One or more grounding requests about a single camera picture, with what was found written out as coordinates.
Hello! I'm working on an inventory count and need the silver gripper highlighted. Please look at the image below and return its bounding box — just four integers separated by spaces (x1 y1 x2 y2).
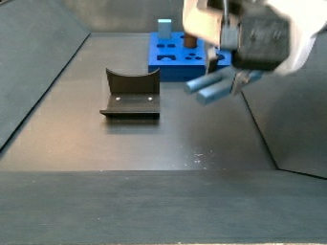
182 0 250 95

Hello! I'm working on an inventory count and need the light blue square-circle object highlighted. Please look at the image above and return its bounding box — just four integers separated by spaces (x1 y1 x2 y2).
184 66 262 105

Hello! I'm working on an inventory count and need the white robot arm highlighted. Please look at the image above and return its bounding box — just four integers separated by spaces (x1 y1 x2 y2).
182 0 327 99

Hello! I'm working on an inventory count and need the dark curved cradle fixture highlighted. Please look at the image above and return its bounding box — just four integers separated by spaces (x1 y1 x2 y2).
99 70 160 119

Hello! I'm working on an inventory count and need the brown cylinder peg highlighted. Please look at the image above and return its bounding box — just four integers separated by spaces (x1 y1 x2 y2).
184 33 196 49

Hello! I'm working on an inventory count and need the blue shape-sorter block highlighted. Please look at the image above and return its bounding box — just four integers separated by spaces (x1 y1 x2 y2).
146 31 233 82

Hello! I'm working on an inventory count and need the light blue rectangular peg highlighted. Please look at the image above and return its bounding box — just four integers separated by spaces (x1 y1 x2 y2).
157 19 172 39

